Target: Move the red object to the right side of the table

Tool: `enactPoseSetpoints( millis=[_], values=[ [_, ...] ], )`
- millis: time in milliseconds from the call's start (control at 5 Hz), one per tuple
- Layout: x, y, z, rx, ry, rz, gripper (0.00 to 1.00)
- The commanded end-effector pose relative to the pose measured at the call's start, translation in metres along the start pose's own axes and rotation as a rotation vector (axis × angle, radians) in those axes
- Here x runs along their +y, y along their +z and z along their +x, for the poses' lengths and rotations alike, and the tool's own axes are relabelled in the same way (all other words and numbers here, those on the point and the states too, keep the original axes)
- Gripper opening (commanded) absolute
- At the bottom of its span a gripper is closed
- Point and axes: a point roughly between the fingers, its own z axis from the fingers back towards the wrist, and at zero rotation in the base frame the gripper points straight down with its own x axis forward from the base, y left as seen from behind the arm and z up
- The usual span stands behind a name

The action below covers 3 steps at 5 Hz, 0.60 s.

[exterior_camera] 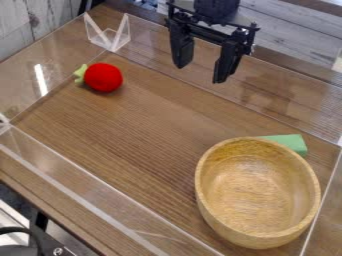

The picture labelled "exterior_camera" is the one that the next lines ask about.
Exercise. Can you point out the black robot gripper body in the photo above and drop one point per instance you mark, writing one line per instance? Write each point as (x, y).
(211, 20)

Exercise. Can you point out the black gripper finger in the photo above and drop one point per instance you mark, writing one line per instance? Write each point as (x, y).
(227, 62)
(181, 44)

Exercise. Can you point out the red plush strawberry toy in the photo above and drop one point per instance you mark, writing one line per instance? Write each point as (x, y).
(100, 76)

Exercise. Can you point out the green foam wedge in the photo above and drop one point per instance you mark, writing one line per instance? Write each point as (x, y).
(292, 141)

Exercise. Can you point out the clear acrylic table barrier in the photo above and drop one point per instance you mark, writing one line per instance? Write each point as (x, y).
(104, 160)

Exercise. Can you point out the oval wooden bowl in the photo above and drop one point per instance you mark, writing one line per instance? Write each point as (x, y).
(258, 192)

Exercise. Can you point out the clear acrylic corner bracket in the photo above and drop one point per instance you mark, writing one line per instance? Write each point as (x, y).
(108, 39)

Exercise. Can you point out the black table leg bracket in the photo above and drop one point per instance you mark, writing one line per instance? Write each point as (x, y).
(49, 245)

